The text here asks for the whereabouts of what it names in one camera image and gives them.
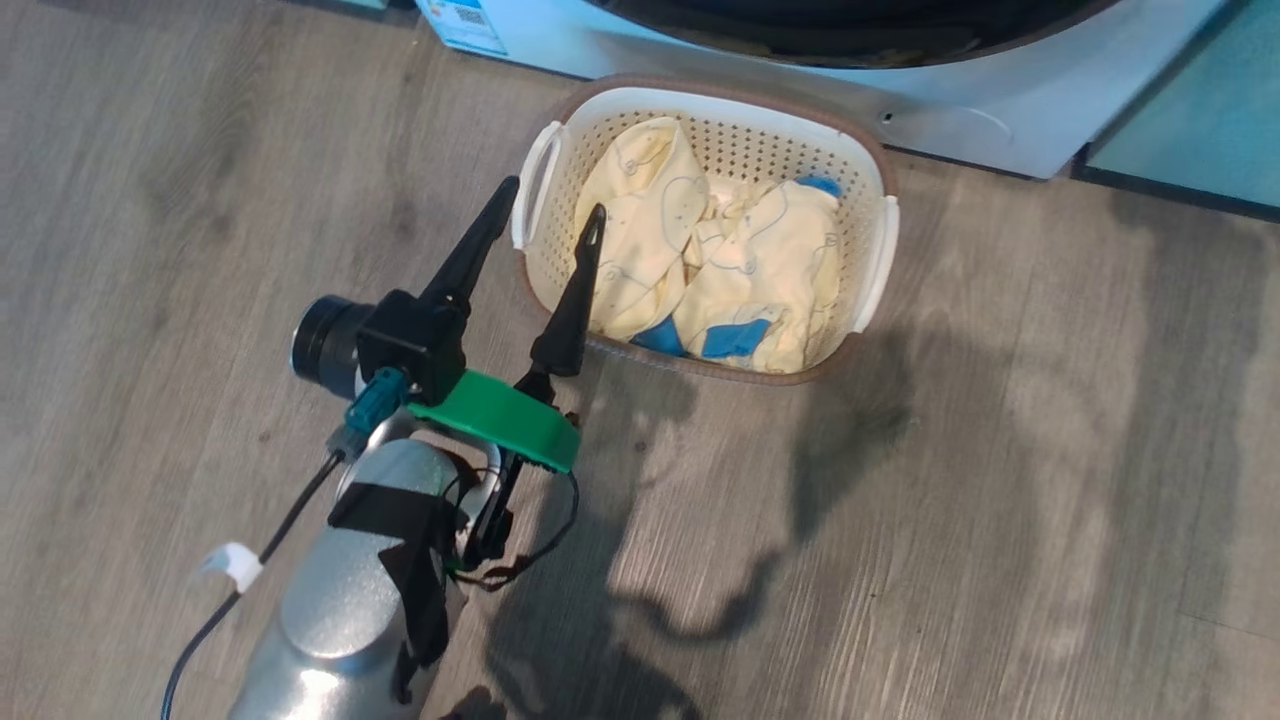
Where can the white perforated laundry basket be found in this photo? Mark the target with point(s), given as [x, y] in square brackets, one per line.
[860, 200]

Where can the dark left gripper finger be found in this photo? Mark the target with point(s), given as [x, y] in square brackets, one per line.
[570, 320]
[470, 255]

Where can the white washing machine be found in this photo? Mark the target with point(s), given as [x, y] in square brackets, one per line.
[1050, 90]

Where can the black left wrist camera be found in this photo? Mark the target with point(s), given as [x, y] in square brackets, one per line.
[400, 340]

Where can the black cabinet kickboard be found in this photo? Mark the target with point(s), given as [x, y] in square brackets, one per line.
[350, 10]
[1180, 190]

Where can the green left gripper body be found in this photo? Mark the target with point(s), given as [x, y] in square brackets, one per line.
[490, 410]

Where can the teal cabinet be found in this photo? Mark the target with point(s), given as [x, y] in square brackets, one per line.
[1200, 110]

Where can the blue energy label sticker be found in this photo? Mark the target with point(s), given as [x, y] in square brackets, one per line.
[465, 22]

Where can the round white filter cover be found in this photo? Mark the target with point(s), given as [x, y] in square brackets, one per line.
[950, 128]

